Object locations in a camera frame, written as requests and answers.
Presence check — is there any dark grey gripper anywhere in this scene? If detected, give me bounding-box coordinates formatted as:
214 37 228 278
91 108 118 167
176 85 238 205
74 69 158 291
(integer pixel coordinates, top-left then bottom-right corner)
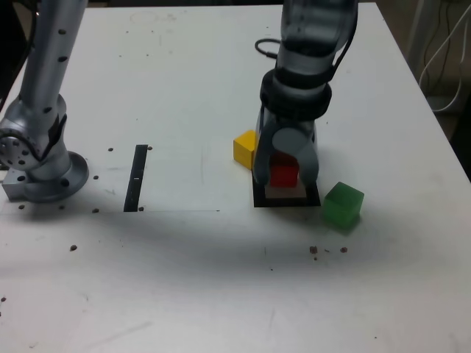
252 107 320 188

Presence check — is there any red cube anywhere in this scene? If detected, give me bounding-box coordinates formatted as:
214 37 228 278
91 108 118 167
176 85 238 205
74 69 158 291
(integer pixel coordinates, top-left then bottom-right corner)
269 154 300 188

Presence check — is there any yellow cube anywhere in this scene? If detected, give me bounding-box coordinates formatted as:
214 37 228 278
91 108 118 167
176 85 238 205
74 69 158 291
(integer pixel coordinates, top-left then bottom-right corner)
233 129 261 171

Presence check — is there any green cube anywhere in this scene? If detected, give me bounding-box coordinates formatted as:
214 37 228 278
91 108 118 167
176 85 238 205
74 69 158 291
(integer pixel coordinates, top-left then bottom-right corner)
322 181 365 235

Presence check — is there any black tape square outline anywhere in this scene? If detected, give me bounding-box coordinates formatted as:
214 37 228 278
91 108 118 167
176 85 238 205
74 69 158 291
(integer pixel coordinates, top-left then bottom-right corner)
251 172 321 209

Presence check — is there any black tape strip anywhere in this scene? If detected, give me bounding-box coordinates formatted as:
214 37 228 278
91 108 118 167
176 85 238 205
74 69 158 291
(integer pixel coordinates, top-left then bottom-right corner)
124 144 149 213

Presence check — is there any black camera cable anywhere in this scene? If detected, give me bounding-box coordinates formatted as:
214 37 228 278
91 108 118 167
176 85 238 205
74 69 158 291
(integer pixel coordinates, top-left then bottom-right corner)
255 20 358 80

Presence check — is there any white cable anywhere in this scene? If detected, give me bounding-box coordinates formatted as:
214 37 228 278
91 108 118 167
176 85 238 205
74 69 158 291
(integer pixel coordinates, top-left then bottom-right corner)
433 0 465 111
419 14 471 85

